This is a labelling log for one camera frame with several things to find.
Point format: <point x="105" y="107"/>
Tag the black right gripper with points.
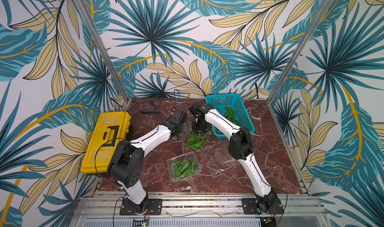
<point x="200" y="125"/>

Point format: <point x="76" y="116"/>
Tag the clear clamshell pepper container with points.
<point x="196" y="140"/>
<point x="183" y="166"/>

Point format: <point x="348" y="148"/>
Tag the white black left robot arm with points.
<point x="127" y="162"/>

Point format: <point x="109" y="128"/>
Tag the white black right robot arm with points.
<point x="241" y="149"/>

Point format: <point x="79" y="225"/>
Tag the green peppers in basket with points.
<point x="231" y="116"/>

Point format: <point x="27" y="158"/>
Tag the teal perforated plastic basket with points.
<point x="237" y="110"/>

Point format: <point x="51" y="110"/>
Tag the yellow plastic toolbox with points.
<point x="109" y="130"/>

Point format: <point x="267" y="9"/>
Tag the white vented front panel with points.
<point x="173" y="222"/>

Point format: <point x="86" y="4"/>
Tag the blue handled pliers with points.
<point x="153" y="110"/>

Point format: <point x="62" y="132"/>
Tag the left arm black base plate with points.
<point x="153" y="207"/>

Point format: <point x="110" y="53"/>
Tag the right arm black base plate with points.
<point x="254" y="206"/>

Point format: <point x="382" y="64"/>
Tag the left aluminium frame post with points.
<point x="94" y="33"/>

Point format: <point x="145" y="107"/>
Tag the aluminium frame post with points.
<point x="94" y="33"/>
<point x="313" y="25"/>

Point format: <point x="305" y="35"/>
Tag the right aluminium frame post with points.
<point x="313" y="25"/>

